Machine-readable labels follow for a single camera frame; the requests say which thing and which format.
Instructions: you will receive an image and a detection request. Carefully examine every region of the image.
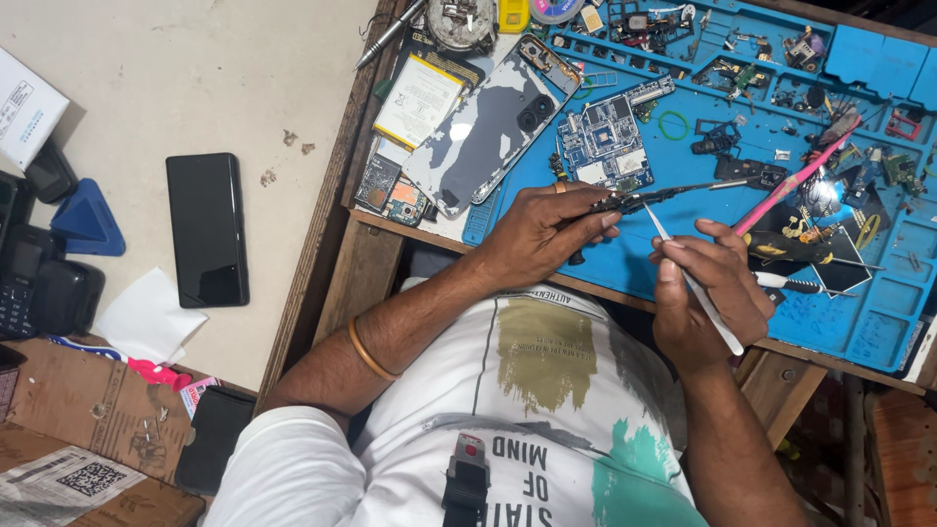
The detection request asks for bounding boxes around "small camera circuit board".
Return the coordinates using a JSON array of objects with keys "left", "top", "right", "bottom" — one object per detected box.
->
[{"left": 354, "top": 153, "right": 430, "bottom": 228}]

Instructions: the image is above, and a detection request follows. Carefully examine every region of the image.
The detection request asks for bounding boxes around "black chest strap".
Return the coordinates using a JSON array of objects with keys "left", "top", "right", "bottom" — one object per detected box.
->
[{"left": 441, "top": 432, "right": 492, "bottom": 527}]

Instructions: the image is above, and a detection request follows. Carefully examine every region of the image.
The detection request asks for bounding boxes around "yellow plastic case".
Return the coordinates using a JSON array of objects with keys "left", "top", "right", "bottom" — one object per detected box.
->
[{"left": 498, "top": 0, "right": 531, "bottom": 35}]

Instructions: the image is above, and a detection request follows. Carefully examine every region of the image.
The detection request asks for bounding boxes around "white black screwdriver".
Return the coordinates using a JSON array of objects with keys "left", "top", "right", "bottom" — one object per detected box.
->
[{"left": 753, "top": 270, "right": 858, "bottom": 299}]

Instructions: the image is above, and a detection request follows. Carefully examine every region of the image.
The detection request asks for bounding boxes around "white paper sheet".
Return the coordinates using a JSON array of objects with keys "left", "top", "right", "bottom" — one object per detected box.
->
[{"left": 94, "top": 266, "right": 210, "bottom": 367}]

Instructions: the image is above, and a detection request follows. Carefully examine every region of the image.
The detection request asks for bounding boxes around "black phone frame part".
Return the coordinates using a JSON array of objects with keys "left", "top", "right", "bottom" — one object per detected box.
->
[{"left": 586, "top": 177, "right": 762, "bottom": 218}]

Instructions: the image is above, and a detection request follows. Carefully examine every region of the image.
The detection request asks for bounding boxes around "black pouch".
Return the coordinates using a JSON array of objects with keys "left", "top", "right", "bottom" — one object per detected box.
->
[{"left": 173, "top": 385, "right": 258, "bottom": 498}]

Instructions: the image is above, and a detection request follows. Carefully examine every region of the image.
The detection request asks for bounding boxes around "blue phone circuit board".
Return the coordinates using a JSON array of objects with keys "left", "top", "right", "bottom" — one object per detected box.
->
[{"left": 555, "top": 75, "right": 676, "bottom": 193}]

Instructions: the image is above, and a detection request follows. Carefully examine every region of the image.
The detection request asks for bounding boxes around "white plastic spudger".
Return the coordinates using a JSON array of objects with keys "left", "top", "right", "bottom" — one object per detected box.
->
[{"left": 642, "top": 202, "right": 746, "bottom": 357}]

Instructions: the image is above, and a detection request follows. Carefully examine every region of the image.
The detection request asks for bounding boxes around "small black screwdriver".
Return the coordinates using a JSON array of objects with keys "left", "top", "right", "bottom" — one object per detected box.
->
[{"left": 548, "top": 150, "right": 587, "bottom": 266}]

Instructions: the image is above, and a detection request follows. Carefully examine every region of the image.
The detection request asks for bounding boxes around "white cardboard box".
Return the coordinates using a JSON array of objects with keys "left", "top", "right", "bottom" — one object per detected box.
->
[{"left": 0, "top": 47, "right": 71, "bottom": 171}]

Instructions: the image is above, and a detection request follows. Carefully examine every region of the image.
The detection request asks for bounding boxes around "green rubber ring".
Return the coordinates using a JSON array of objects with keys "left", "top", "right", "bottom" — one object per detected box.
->
[{"left": 656, "top": 110, "right": 691, "bottom": 142}]

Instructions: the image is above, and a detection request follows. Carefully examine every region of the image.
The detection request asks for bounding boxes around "black square plate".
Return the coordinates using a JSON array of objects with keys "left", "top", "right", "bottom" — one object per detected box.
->
[{"left": 808, "top": 226, "right": 874, "bottom": 294}]

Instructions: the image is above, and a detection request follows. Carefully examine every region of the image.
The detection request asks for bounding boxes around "white printed t-shirt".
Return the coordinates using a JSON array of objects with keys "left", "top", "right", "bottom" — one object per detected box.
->
[{"left": 204, "top": 277, "right": 710, "bottom": 527}]

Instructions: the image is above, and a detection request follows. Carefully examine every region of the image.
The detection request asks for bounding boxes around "blue repair mat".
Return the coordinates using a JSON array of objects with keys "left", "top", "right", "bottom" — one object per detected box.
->
[{"left": 461, "top": 0, "right": 937, "bottom": 376}]

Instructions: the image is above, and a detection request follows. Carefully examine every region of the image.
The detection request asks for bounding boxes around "orange bracelet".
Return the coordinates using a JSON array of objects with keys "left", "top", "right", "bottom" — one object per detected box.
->
[{"left": 347, "top": 315, "right": 403, "bottom": 382}]

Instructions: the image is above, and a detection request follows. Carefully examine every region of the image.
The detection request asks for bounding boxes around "blue triangular pick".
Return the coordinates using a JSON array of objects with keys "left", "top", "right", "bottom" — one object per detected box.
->
[{"left": 49, "top": 178, "right": 127, "bottom": 258}]

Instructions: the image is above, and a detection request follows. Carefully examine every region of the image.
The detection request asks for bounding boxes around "printed paper sheet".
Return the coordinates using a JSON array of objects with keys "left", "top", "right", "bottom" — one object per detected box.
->
[{"left": 0, "top": 444, "right": 148, "bottom": 527}]

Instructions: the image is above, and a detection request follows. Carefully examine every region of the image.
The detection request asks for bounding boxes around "black smartphone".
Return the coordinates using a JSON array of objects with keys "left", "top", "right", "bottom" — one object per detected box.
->
[{"left": 164, "top": 152, "right": 250, "bottom": 309}]

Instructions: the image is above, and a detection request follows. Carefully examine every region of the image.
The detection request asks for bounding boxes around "pink plastic tool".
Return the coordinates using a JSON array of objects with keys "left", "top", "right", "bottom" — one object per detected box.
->
[{"left": 127, "top": 356, "right": 193, "bottom": 393}]

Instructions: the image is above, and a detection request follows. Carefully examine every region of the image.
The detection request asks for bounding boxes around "white phone battery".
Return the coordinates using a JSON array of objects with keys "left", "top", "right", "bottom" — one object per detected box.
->
[{"left": 372, "top": 53, "right": 467, "bottom": 152}]

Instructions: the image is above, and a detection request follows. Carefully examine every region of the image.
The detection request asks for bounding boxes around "heap of small phone parts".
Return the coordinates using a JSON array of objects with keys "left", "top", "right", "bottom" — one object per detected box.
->
[{"left": 549, "top": 0, "right": 937, "bottom": 199}]

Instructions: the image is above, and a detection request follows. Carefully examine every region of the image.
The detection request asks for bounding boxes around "black camera bracket part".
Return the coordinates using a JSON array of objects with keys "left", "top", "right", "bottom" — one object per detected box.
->
[{"left": 713, "top": 154, "right": 789, "bottom": 191}]

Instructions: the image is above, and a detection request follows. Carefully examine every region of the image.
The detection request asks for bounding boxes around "pink printed card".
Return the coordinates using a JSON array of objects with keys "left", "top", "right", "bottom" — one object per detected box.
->
[{"left": 179, "top": 376, "right": 221, "bottom": 420}]

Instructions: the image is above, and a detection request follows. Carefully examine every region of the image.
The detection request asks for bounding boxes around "round metal device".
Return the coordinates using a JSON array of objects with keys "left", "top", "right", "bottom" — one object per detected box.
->
[{"left": 426, "top": 0, "right": 499, "bottom": 54}]

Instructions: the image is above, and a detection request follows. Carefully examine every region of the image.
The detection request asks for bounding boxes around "heap of black keypad phones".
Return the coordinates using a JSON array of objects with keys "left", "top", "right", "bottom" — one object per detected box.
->
[{"left": 0, "top": 139, "right": 107, "bottom": 342}]

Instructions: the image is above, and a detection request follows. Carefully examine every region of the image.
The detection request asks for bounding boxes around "person's right hand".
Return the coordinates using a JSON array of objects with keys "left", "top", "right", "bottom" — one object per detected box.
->
[{"left": 648, "top": 218, "right": 777, "bottom": 368}]

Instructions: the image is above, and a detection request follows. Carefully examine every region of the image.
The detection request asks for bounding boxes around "brown cardboard carton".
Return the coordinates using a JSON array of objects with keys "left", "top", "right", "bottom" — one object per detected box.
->
[{"left": 0, "top": 336, "right": 257, "bottom": 527}]

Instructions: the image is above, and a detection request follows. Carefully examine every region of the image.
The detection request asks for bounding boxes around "pink toothbrush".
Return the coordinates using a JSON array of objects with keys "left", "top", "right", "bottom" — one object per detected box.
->
[{"left": 731, "top": 108, "right": 864, "bottom": 237}]

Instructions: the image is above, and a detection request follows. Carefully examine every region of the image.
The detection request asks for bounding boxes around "person's left hand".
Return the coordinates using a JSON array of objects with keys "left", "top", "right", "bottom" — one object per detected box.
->
[{"left": 477, "top": 182, "right": 623, "bottom": 291}]

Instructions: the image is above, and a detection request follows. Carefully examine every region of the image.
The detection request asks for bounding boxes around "tape roll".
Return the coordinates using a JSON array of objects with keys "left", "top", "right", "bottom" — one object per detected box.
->
[{"left": 528, "top": 0, "right": 586, "bottom": 26}]

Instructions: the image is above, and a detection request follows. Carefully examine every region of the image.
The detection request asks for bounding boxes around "silver pen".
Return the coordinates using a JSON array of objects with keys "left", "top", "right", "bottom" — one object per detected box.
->
[{"left": 353, "top": 0, "right": 430, "bottom": 73}]

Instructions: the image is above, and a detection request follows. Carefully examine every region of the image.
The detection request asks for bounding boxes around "grey phone back cover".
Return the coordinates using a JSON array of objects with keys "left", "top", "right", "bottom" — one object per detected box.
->
[{"left": 402, "top": 33, "right": 585, "bottom": 220}]

